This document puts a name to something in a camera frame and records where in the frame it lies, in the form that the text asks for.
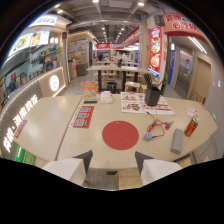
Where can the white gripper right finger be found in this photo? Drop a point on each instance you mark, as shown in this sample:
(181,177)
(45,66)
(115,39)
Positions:
(156,170)

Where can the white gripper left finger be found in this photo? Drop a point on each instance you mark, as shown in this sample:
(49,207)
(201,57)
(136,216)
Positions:
(68,168)

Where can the wooden stool under table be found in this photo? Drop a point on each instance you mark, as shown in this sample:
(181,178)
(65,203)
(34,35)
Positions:
(128,179)

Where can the grey rectangular case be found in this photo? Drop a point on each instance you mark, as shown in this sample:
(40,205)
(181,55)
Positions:
(177,141)

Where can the round red silicone mat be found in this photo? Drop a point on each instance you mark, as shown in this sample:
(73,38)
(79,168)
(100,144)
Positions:
(120,135)

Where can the red QR code sticker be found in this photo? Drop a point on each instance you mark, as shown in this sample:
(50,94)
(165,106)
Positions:
(82,117)

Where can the red cylindrical can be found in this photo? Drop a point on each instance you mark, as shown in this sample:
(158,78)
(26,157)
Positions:
(191,127)

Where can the small red table sticker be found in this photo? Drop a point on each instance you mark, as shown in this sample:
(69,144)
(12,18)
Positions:
(20,128)

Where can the printed menu placemat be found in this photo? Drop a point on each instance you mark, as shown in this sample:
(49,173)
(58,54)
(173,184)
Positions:
(143,103)

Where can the black utensil holder box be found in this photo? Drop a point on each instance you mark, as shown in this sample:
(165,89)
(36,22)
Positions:
(152,94)

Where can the white tissue pack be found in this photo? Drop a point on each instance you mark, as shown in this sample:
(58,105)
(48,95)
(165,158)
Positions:
(106,97)

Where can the orange acrylic sign stand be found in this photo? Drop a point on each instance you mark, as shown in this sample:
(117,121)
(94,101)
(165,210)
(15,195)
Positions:
(89,90)

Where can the black trash bin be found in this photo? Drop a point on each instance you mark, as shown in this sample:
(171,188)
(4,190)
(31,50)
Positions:
(111,87)

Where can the long wooden dining table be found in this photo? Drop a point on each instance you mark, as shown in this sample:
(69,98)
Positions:
(120,70)

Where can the red food banner poster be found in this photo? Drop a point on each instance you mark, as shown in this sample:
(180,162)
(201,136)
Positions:
(155,51)

